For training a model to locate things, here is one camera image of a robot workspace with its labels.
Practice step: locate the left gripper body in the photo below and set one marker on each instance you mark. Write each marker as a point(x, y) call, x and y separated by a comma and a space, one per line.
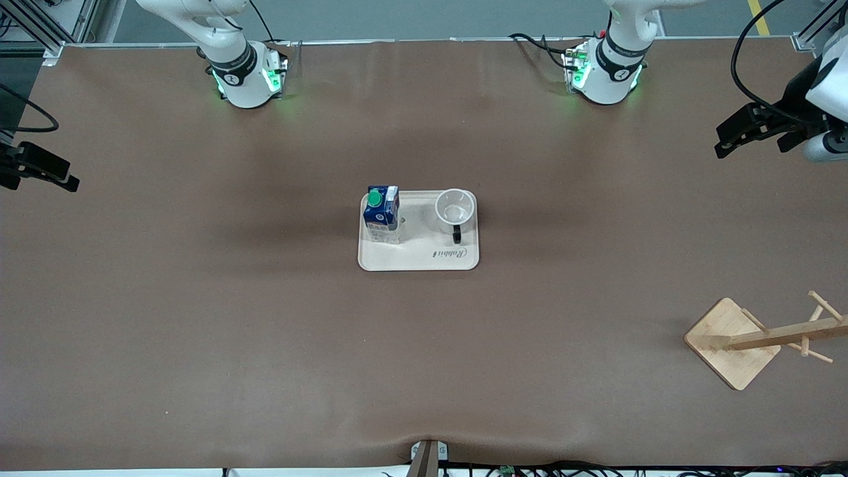
point(797, 93)

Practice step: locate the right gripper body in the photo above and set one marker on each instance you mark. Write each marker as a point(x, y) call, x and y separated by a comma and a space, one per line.
point(8, 161)

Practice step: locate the white smiley mug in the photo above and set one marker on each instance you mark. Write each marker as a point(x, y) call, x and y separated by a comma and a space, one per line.
point(456, 209)

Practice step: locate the blue milk carton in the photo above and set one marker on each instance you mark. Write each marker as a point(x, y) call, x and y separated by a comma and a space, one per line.
point(382, 215)

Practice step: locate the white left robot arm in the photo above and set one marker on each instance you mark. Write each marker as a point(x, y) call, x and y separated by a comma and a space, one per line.
point(613, 73)

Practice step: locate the wooden cup rack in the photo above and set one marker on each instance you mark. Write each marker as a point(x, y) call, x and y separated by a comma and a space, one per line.
point(732, 344)

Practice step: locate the brown table cover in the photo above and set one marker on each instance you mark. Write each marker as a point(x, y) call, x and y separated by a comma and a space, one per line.
point(265, 331)

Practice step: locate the cream rectangular tray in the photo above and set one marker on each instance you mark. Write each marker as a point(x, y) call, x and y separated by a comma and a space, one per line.
point(424, 255)

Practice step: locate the aluminium frame profile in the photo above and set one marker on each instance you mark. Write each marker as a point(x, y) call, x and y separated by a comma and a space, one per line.
point(46, 30)
point(818, 30)

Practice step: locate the metal table edge bracket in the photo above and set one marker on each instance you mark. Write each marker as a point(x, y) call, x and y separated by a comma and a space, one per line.
point(429, 457)

